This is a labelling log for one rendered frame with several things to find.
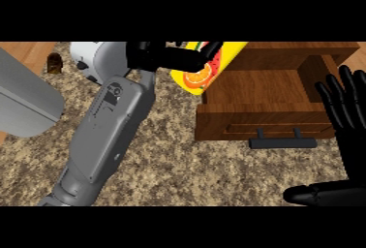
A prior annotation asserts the grey flat appliance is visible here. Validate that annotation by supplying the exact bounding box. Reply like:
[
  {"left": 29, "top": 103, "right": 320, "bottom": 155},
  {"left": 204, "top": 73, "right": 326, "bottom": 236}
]
[{"left": 0, "top": 46, "right": 66, "bottom": 139}]

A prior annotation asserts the brown wooden drawer front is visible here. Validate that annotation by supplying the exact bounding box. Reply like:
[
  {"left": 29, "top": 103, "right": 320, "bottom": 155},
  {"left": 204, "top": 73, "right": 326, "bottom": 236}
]
[{"left": 193, "top": 102, "right": 338, "bottom": 141}]

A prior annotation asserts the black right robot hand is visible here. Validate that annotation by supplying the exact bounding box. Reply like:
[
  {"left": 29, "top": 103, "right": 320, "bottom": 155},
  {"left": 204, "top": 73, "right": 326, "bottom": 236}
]
[{"left": 282, "top": 64, "right": 366, "bottom": 207}]

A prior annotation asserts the brown wooden drawer box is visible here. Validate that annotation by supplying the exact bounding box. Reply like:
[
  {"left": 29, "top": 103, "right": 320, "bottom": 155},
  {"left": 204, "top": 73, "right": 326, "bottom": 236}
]
[{"left": 202, "top": 54, "right": 341, "bottom": 105}]

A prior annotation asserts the brown wooden cabinet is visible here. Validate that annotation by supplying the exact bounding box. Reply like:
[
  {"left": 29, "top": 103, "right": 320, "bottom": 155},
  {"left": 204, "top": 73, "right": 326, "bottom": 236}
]
[{"left": 223, "top": 41, "right": 361, "bottom": 72}]

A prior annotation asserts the dark grey drawer handle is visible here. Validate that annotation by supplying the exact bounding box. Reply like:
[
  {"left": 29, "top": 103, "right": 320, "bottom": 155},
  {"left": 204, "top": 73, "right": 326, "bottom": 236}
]
[{"left": 248, "top": 127, "right": 319, "bottom": 150}]

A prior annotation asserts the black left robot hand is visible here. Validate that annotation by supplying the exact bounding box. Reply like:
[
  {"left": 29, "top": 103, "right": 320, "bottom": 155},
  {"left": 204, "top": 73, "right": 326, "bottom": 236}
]
[{"left": 125, "top": 41, "right": 226, "bottom": 74}]

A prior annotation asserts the small dark brown object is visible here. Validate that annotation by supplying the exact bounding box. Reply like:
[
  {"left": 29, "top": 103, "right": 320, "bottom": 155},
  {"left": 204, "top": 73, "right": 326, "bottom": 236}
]
[{"left": 46, "top": 51, "right": 66, "bottom": 75}]

